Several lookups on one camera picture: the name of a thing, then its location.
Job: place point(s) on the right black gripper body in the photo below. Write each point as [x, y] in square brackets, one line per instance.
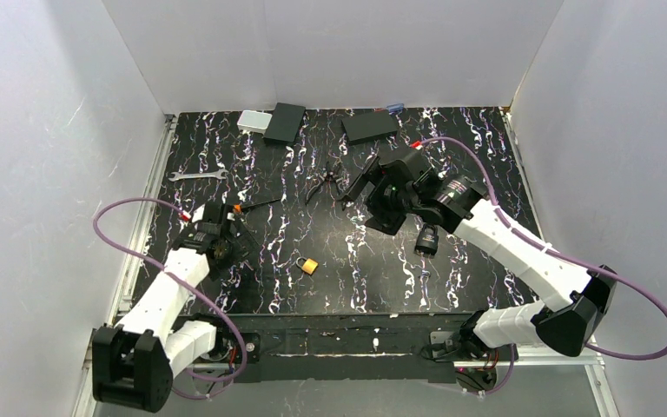
[377, 183]

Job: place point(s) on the silver open-end wrench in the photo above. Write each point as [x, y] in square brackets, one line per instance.
[219, 174]

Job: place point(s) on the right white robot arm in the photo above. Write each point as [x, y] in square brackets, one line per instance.
[572, 301]

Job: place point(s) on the blue transparent small item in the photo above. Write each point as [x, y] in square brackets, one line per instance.
[392, 108]

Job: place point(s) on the brass padlock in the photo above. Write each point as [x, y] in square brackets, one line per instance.
[307, 265]

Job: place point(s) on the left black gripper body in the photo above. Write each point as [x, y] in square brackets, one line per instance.
[233, 231]

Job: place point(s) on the black box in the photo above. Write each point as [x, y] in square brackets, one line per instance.
[284, 125]
[368, 127]

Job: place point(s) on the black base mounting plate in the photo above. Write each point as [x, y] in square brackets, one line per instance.
[368, 347]

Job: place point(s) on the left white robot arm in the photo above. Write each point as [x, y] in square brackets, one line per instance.
[135, 361]

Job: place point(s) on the black box left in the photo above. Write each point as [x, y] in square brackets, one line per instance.
[284, 125]

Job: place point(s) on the white rectangular box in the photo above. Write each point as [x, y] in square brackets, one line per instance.
[254, 121]

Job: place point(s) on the black box right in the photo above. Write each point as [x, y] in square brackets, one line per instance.
[368, 127]

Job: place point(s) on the black handled pliers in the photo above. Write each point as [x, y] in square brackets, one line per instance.
[330, 175]

